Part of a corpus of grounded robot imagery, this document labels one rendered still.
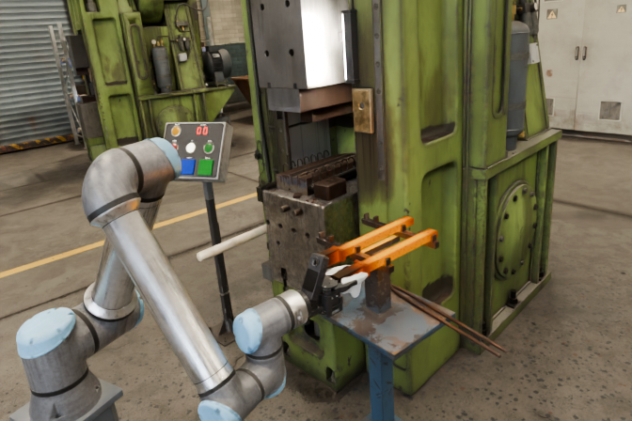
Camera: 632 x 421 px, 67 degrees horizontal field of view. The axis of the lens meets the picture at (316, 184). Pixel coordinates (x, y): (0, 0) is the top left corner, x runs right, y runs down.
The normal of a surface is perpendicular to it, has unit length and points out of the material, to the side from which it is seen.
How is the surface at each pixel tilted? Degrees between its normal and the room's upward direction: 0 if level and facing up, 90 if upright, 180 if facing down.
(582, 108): 90
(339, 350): 89
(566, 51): 90
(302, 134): 90
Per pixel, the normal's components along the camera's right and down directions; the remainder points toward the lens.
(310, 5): 0.71, 0.16
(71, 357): 0.86, 0.09
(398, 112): -0.70, 0.27
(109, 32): 0.55, 0.20
